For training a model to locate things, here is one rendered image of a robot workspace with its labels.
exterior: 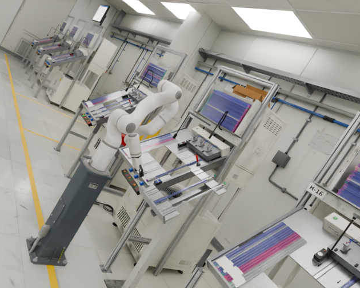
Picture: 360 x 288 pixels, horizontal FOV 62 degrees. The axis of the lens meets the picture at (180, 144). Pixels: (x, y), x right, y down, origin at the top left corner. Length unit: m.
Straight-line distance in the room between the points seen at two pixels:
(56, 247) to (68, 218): 0.23
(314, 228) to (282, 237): 0.20
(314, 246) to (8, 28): 9.88
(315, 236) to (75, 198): 1.46
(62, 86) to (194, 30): 2.91
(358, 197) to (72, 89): 5.79
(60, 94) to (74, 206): 4.79
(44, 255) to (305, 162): 2.87
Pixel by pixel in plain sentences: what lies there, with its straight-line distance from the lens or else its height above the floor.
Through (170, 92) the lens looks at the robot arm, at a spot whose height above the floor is 1.38.
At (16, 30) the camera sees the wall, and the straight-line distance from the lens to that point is 10.55.
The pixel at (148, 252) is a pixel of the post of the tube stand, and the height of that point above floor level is 0.37.
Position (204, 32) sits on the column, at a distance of 5.85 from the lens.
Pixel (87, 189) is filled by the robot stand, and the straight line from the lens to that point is 2.05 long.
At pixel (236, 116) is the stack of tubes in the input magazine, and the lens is 2.52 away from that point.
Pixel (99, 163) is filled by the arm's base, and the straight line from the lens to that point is 2.01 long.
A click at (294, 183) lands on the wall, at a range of 3.79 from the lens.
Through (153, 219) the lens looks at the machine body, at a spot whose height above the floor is 0.42.
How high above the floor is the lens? 1.34
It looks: 6 degrees down
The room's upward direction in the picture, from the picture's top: 32 degrees clockwise
